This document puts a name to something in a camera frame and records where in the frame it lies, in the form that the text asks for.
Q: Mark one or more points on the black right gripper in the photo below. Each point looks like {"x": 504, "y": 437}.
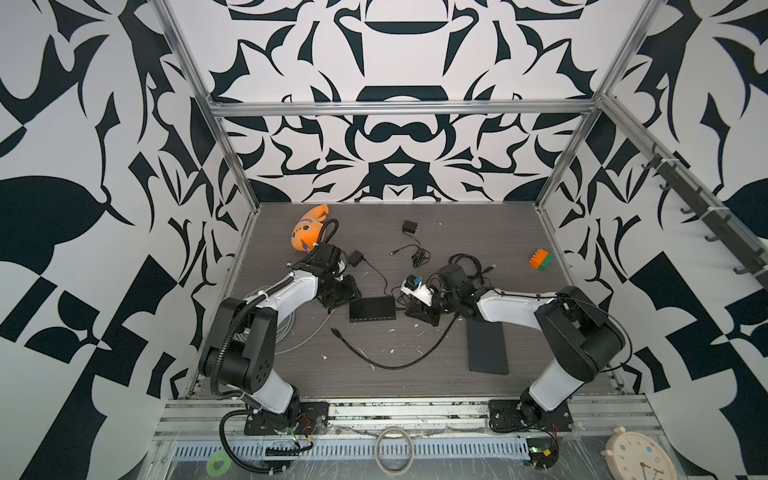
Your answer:
{"x": 425, "y": 311}

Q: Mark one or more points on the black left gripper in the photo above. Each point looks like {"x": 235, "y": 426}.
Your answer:
{"x": 352, "y": 290}

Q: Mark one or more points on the black network switch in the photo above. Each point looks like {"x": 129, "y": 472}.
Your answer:
{"x": 381, "y": 308}

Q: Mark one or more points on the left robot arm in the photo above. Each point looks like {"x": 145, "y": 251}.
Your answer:
{"x": 238, "y": 356}

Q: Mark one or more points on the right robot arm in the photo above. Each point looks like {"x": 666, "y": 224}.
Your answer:
{"x": 582, "y": 337}

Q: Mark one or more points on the orange plush toy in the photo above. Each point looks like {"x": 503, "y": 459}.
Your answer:
{"x": 305, "y": 234}

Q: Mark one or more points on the black flat rectangular box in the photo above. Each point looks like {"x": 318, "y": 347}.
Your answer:
{"x": 487, "y": 351}

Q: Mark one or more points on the orange and green toy brick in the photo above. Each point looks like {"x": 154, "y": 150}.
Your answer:
{"x": 541, "y": 259}

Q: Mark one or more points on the green tape roll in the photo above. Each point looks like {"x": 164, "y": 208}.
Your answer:
{"x": 218, "y": 464}

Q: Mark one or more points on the white analog clock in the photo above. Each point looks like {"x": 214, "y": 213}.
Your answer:
{"x": 631, "y": 455}

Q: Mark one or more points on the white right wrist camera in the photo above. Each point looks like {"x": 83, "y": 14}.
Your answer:
{"x": 415, "y": 287}

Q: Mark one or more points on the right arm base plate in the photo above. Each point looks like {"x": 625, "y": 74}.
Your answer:
{"x": 510, "y": 416}

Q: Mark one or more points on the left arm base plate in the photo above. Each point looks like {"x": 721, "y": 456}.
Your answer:
{"x": 300, "y": 418}

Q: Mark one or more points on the black wall hook rail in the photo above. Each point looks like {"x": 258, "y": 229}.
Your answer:
{"x": 701, "y": 204}

